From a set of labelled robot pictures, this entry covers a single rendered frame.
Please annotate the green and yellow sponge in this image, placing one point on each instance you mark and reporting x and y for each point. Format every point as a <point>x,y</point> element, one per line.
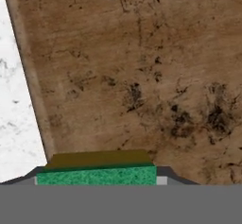
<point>97,171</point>

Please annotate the brown wooden cutting board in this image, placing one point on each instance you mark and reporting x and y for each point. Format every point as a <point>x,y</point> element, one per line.
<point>135,67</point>

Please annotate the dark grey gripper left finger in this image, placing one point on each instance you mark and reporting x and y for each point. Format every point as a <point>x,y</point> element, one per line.
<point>29,178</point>

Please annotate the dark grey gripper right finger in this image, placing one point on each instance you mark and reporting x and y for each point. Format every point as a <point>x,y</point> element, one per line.
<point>167,175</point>

